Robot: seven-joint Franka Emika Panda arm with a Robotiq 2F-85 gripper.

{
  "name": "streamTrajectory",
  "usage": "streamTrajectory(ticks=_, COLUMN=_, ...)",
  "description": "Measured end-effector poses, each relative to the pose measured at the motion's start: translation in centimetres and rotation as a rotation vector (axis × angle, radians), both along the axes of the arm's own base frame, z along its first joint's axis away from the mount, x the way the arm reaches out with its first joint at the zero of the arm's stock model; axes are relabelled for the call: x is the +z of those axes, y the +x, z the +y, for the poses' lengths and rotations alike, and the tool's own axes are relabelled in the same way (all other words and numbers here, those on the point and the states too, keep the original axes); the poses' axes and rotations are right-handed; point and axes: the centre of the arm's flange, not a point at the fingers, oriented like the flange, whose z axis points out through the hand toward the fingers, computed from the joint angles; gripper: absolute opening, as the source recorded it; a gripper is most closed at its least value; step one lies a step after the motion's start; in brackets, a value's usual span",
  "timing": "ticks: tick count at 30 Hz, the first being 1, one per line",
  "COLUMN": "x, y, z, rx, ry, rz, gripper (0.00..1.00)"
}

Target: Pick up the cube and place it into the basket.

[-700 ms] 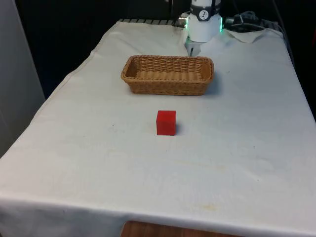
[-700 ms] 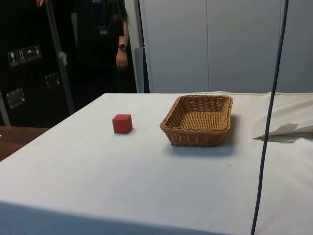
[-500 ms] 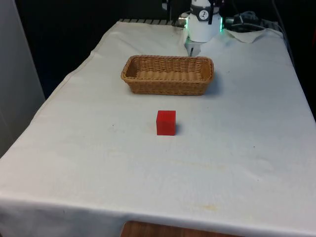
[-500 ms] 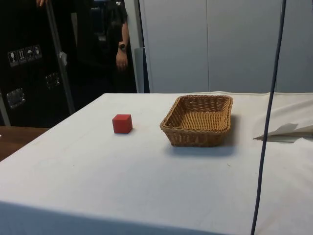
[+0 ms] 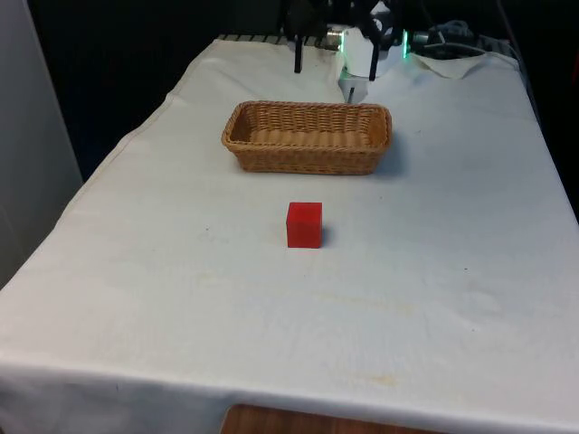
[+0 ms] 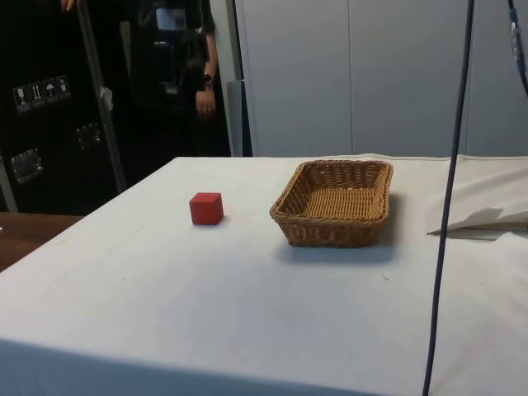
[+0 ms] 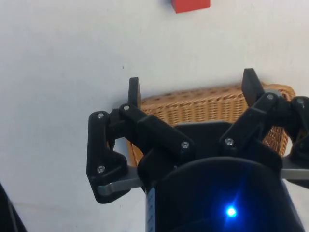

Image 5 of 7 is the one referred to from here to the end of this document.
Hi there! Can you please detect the red cube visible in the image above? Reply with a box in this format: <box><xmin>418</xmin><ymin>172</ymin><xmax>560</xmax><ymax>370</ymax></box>
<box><xmin>286</xmin><ymin>201</ymin><xmax>324</xmax><ymax>250</ymax></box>

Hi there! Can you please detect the wicker basket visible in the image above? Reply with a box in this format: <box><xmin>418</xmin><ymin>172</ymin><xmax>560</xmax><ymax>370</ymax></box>
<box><xmin>221</xmin><ymin>99</ymin><xmax>394</xmax><ymax>176</ymax></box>

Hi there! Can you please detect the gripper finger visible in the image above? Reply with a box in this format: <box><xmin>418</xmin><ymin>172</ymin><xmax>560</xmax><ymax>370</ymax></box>
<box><xmin>356</xmin><ymin>0</ymin><xmax>395</xmax><ymax>82</ymax></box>
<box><xmin>282</xmin><ymin>0</ymin><xmax>323</xmax><ymax>75</ymax></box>

